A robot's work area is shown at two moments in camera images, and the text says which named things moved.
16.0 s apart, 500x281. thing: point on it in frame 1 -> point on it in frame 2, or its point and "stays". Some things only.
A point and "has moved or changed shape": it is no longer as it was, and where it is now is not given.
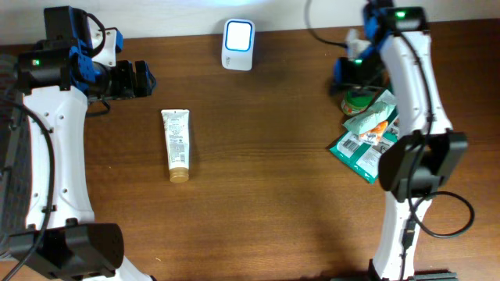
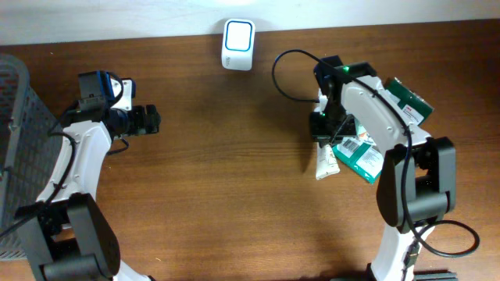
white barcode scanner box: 238,44 stays
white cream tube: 176,123 -> 326,163
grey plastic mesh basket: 15,154 stays
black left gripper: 134,86 -> 145,124
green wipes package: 362,158 has moved or changed shape
